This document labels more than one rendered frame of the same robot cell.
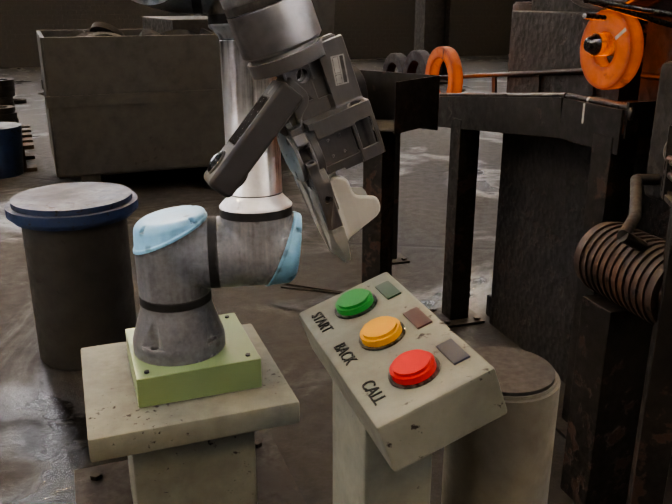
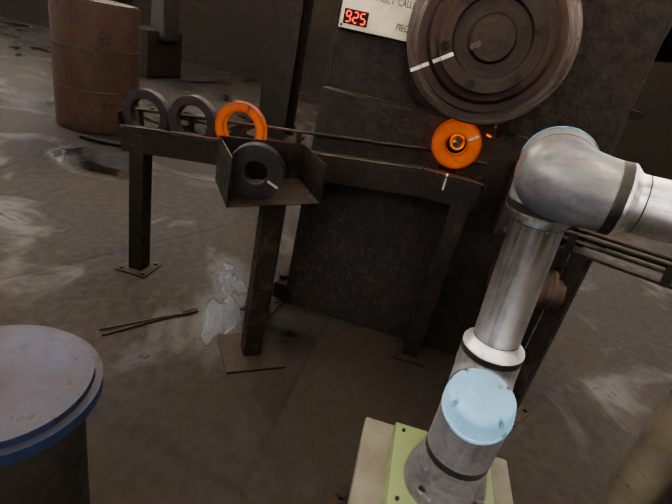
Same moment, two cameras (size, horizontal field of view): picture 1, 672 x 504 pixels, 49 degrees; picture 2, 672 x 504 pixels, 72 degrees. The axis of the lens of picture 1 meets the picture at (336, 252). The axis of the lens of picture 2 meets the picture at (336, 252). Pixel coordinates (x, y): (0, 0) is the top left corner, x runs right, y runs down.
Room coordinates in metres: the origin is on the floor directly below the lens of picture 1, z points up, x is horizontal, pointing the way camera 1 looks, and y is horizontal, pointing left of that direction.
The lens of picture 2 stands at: (1.12, 0.94, 1.07)
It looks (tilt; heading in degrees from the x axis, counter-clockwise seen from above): 26 degrees down; 296
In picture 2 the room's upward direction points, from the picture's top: 13 degrees clockwise
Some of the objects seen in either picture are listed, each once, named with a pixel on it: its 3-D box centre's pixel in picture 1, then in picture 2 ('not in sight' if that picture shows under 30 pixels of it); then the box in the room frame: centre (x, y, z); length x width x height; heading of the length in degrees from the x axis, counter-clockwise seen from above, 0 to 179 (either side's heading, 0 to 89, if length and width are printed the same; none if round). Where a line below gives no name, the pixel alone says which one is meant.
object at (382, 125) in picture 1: (371, 214); (256, 261); (1.89, -0.09, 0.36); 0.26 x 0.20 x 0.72; 53
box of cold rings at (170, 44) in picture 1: (150, 100); not in sight; (3.92, 0.97, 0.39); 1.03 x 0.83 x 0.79; 112
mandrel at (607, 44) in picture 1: (623, 43); (457, 139); (1.52, -0.57, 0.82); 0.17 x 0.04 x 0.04; 108
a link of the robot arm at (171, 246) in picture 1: (176, 251); (472, 416); (1.13, 0.26, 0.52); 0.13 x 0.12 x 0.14; 97
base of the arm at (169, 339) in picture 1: (177, 318); (451, 465); (1.13, 0.26, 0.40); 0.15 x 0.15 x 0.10
